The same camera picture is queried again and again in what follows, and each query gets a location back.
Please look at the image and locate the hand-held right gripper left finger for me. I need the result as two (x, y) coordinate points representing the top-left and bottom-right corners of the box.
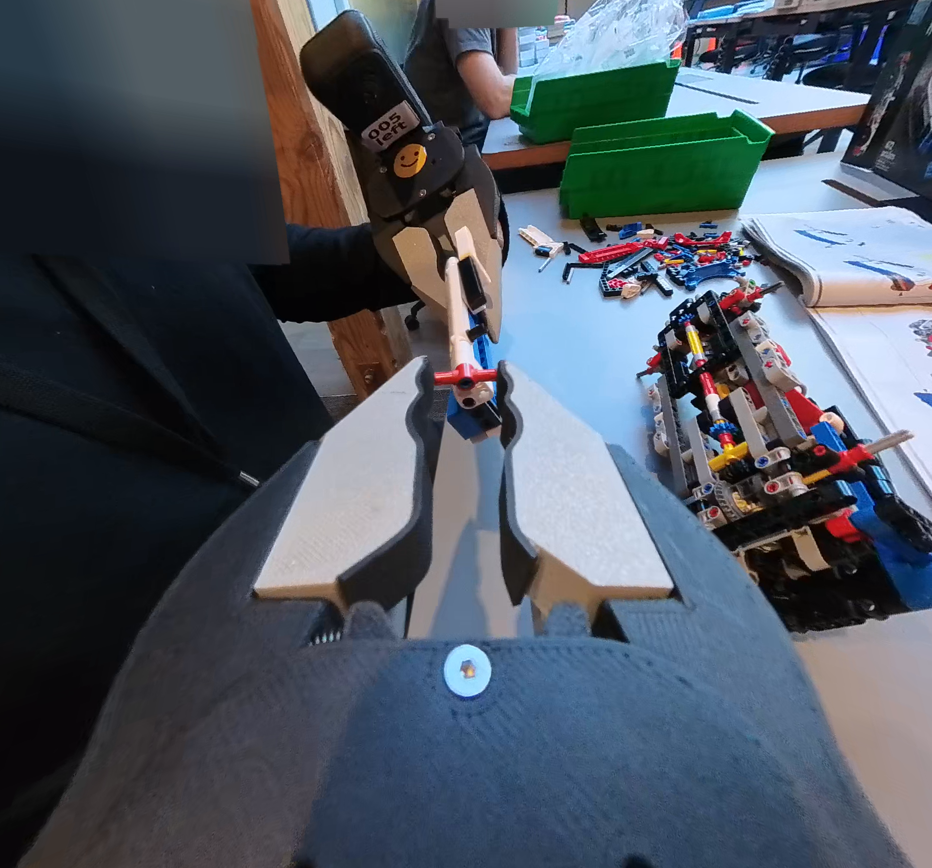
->
(253, 356), (441, 612)

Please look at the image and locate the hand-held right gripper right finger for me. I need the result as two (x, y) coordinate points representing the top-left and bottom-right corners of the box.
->
(497, 360), (676, 610)

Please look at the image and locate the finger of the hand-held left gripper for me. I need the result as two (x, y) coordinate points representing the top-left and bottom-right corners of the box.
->
(440, 186), (505, 345)
(392, 225), (452, 317)

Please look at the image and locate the blue white brick panel assembly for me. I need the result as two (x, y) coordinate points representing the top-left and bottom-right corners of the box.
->
(443, 226), (505, 444)

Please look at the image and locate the toy brick car chassis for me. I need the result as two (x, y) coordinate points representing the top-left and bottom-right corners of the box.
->
(637, 275), (932, 636)

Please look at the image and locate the person's left forearm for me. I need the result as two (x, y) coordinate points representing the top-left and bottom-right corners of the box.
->
(248, 222), (416, 323)

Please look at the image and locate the grey desk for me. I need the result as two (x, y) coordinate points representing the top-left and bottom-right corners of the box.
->
(404, 151), (932, 868)

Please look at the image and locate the green plastic bin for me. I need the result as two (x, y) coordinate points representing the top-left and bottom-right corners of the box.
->
(510, 59), (682, 145)
(559, 110), (775, 220)

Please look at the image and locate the pile of loose brick pieces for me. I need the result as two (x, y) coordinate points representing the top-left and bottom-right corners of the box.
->
(518, 216), (762, 301)

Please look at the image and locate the person's black clothed torso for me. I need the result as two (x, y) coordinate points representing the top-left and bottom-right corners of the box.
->
(0, 228), (336, 862)

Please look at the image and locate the clear plastic bag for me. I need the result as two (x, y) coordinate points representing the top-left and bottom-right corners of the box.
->
(535, 0), (689, 83)

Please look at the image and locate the open instruction booklet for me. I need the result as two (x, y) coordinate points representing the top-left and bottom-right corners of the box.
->
(743, 206), (932, 498)

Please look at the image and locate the black product box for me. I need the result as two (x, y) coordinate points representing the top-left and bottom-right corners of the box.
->
(841, 5), (932, 199)

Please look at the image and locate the wooden post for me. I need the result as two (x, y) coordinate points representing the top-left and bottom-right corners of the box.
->
(236, 0), (412, 403)

